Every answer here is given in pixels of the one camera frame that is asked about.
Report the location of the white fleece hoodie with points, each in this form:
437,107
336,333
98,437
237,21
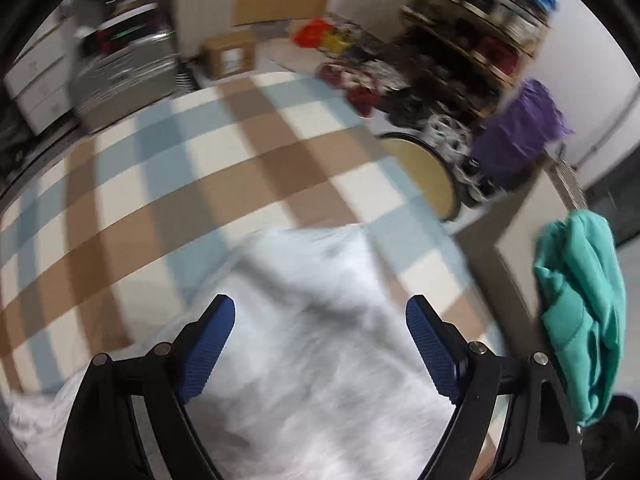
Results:
310,320

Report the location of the checked bed sheet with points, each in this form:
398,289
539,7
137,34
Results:
200,160

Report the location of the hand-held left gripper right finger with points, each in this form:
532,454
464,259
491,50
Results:
432,350

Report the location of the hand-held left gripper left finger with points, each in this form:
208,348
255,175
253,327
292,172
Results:
207,350

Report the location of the red plastic bag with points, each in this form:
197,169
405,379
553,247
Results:
312,32

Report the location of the small cardboard box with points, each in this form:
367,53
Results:
227,55

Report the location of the pile of loose shoes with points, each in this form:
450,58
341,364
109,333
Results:
415,90

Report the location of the round rug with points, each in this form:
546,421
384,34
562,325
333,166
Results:
285,55

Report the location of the teal sweatshirt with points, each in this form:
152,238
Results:
580,280

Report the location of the wooden shoe rack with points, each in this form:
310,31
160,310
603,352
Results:
500,15

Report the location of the purple bag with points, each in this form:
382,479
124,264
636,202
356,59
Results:
520,130

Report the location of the yellow toy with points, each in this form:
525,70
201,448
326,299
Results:
336,42

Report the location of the black and red shoe box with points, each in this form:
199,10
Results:
120,30

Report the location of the white drawer desk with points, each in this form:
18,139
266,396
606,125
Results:
40,85

